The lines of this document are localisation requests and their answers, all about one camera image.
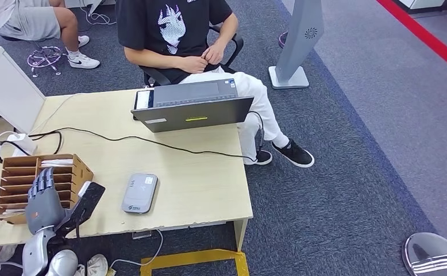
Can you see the grey card reader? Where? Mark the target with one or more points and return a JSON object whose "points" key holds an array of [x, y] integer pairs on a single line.
{"points": [[139, 194]]}

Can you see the person's left hand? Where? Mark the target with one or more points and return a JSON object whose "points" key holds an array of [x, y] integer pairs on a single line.
{"points": [[214, 52]]}

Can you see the person's right hand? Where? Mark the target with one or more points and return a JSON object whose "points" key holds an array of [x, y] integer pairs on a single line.
{"points": [[193, 64]]}

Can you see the person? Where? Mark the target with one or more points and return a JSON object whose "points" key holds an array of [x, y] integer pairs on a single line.
{"points": [[29, 21], [170, 23]]}

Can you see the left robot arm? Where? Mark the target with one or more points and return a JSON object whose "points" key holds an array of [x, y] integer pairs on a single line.
{"points": [[33, 251]]}

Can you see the white box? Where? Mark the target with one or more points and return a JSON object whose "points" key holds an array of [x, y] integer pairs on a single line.
{"points": [[6, 91]]}

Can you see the person's right forearm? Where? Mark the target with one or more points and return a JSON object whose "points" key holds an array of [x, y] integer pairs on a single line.
{"points": [[151, 59]]}

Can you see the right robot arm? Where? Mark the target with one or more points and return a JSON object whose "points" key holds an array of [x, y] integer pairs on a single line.
{"points": [[429, 247]]}

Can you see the yellow connector plug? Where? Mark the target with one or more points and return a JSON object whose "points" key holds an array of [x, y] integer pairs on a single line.
{"points": [[111, 272]]}

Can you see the dark grey laptop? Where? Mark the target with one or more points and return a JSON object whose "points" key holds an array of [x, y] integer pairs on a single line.
{"points": [[193, 114]]}

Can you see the chrome base stool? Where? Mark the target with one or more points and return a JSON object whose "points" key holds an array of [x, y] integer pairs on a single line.
{"points": [[44, 57]]}

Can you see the wooden card holder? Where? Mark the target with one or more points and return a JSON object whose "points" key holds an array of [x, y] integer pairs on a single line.
{"points": [[80, 175]]}

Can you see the black office chair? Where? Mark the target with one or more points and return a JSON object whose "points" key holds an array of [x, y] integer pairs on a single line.
{"points": [[157, 78]]}

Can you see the white power adapter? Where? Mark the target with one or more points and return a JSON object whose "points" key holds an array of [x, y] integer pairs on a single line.
{"points": [[23, 144]]}

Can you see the person's left forearm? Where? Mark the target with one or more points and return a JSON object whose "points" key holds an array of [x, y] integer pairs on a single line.
{"points": [[227, 30]]}

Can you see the white card stack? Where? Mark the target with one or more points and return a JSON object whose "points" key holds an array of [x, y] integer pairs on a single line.
{"points": [[56, 163]]}

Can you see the grey kiosk stand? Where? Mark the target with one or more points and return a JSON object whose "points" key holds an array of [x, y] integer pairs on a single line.
{"points": [[299, 38]]}

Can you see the black smartphone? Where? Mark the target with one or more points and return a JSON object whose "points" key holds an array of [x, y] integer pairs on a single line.
{"points": [[143, 99]]}

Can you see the white cabinet base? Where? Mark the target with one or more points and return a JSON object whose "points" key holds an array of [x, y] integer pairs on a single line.
{"points": [[425, 4]]}

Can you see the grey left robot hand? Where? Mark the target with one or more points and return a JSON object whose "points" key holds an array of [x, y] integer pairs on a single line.
{"points": [[42, 209]]}

